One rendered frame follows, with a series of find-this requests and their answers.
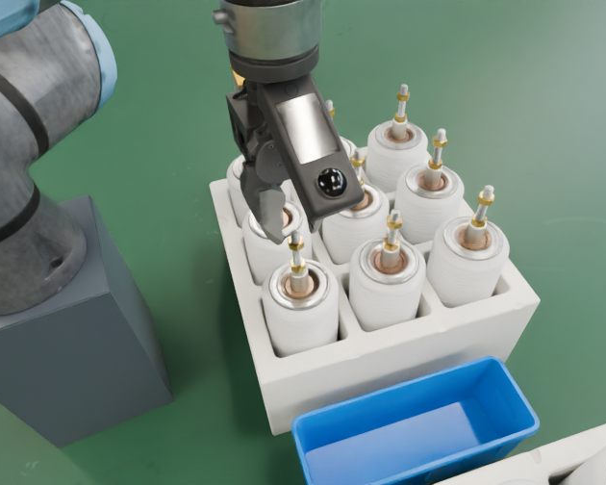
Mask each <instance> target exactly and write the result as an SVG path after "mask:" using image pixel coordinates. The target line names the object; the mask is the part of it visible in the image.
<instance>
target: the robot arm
mask: <svg viewBox="0 0 606 485"><path fill-rule="evenodd" d="M218 2H219V5H220V9H217V10H213V12H212V18H213V22H214V23H215V24H217V25H218V24H222V29H223V35H224V40H225V44H226V46H227V47H228V52H229V58H230V64H231V67H232V69H233V70H234V72H235V73H237V74H238V75H239V76H240V77H242V78H244V80H243V84H242V89H241V90H238V91H234V92H230V93H226V94H225V95H226V100H227V105H228V110H229V116H230V120H231V125H232V131H233V136H234V141H235V142H236V144H237V146H238V148H239V150H240V152H241V153H242V155H243V157H244V159H245V160H246V161H243V162H242V165H243V171H242V173H241V175H240V189H241V193H242V195H243V197H244V199H245V201H246V203H247V205H248V207H249V209H250V211H251V212H252V214H253V216H254V217H255V219H256V220H257V222H258V223H259V225H260V226H261V228H262V230H263V231H264V233H265V235H266V236H267V237H268V238H269V239H270V240H271V241H272V242H273V243H275V244H277V245H280V244H282V243H283V241H284V240H285V238H286V236H285V234H284V232H283V231H282V228H283V225H284V221H283V220H282V218H281V212H282V209H283V207H284V206H285V204H286V195H285V193H284V191H283V190H282V188H281V186H282V184H283V183H284V181H287V180H290V179H291V182H292V184H293V186H294V189H295V191H296V193H297V196H298V198H299V201H300V203H301V205H302V208H303V210H304V212H305V215H306V217H307V221H308V226H309V231H310V233H311V234H314V233H315V232H316V231H317V229H318V227H319V226H320V224H321V223H322V221H323V220H324V219H325V218H326V217H329V216H332V215H335V214H337V213H340V212H343V211H345V210H348V209H351V208H353V207H356V206H357V205H358V204H359V203H360V202H361V201H362V200H363V199H364V197H365V193H364V191H363V188H362V186H361V184H360V182H359V179H358V177H357V175H356V173H355V170H354V168H353V166H352V164H351V162H350V160H349V158H348V155H347V153H346V151H345V148H344V146H343V144H342V142H341V138H340V136H339V133H338V131H337V129H336V127H335V124H334V122H333V120H332V117H331V116H330V114H329V112H328V109H327V107H326V105H325V103H324V100H323V98H322V96H321V93H320V91H319V89H318V87H317V84H316V81H315V78H314V76H313V74H312V73H311V72H310V71H312V70H313V69H314V68H315V67H316V65H317V64H318V61H319V41H320V40H321V34H322V15H321V0H218ZM116 79H117V71H116V63H115V59H114V53H113V50H112V48H111V46H110V44H109V42H108V40H107V38H106V36H105V35H104V33H103V31H102V30H101V29H100V27H99V26H98V24H97V23H96V22H95V21H94V20H93V19H92V17H91V16H90V15H88V14H85V15H84V14H83V10H82V9H81V8H80V7H78V6H77V5H75V4H73V3H70V2H68V1H64V0H0V316H5V315H10V314H14V313H18V312H22V311H25V310H27V309H30V308H32V307H35V306H37V305H39V304H40V303H42V302H44V301H45V300H47V299H49V298H50V297H52V296H53V295H55V294H56V293H58V292H59V291H60V290H61V289H63V288H64V287H65V286H66V285H67V284H68V283H69V282H70V281H71V280H72V279H73V277H74V276H75V275H76V274H77V272H78V271H79V269H80V267H81V266H82V264H83V262H84V260H85V257H86V253H87V240H86V237H85V234H84V232H83V231H82V229H81V227H80V226H79V224H78V222H77V221H76V219H75V218H74V217H73V216H72V215H71V214H70V213H69V212H67V211H66V210H65V209H63V208H62V207H61V206H59V205H58V204H57V203H55V202H54V201H53V200H52V199H50V198H49V197H48V196H46V195H45V194H44V193H42V192H41V191H40V190H39V189H38V187H37V185H36V184H35V182H34V180H33V179H32V177H31V175H30V174H29V172H28V167H29V166H31V165H32V164H33V163H34V162H35V161H36V160H38V159H39V158H40V157H41V156H43V155H44V154H45V153H47V152H48V151H49V150H50V149H51V148H53V147H54V146H55V145H56V144H57V143H59V142H60V141H61V140H62V139H64V138H65V137H66V136H67V135H69V134H70V133H71V132H72V131H73V130H75V129H76V128H77V127H78V126H79V125H81V124H82V123H83V122H84V121H87V120H89V119H91V118H92V117H94V116H95V115H96V114H97V112H98V111H99V109H100V107H101V106H103V105H104V104H105V103H106V102H107V101H108V100H109V99H110V98H111V96H112V95H113V93H114V89H115V82H116ZM246 94H247V95H246ZM244 95H245V96H244ZM240 96H241V98H238V97H240ZM242 96H243V97H242ZM236 98H238V99H236ZM235 125H236V126H235ZM236 130H237V131H236Z"/></svg>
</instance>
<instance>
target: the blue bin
mask: <svg viewBox="0 0 606 485"><path fill-rule="evenodd" d="M539 427H540V421H539V419H538V417H537V415H536V413H535V412H534V410H533V409H532V407H531V406H530V404H529V402H528V401H527V399H526V398H525V396H524V395H523V393H522V391H521V390H520V388H519V387H518V385H517V383H516V381H515V380H514V378H513V377H512V375H511V374H510V373H509V371H508V370H507V368H506V367H505V365H504V364H503V362H502V361H501V360H500V359H499V358H497V357H495V356H491V355H489V356H484V357H481V358H478V359H475V360H471V361H468V362H465V363H463V364H460V365H457V366H453V367H450V368H447V369H444V370H438V371H435V372H432V373H429V374H426V375H423V376H420V377H417V378H414V379H411V380H408V381H404V382H401V383H398V384H395V385H392V386H389V387H386V388H383V389H380V390H377V391H374V392H370V393H367V394H364V395H361V396H356V397H352V398H349V399H347V400H344V401H341V402H337V403H334V404H331V405H328V406H325V407H322V408H318V409H315V410H313V411H310V412H307V413H303V414H300V415H298V416H296V417H295V418H294V419H293V421H292V423H291V433H292V436H293V439H294V442H295V446H296V449H297V453H298V457H299V460H300V464H301V467H302V471H303V473H304V477H305V480H306V484H307V485H427V484H430V483H433V482H436V481H439V480H442V479H444V478H447V477H449V476H452V475H455V474H458V473H460V472H465V471H468V470H471V469H474V468H476V467H479V466H482V465H485V464H488V463H490V462H492V461H495V460H498V459H501V458H503V457H505V456H506V455H507V454H508V453H509V452H510V451H511V450H512V449H514V448H515V447H516V446H517V445H518V444H519V443H520V442H521V441H522V440H523V439H524V438H527V437H530V436H532V435H534V434H535V433H536V432H537V431H538V429H539Z"/></svg>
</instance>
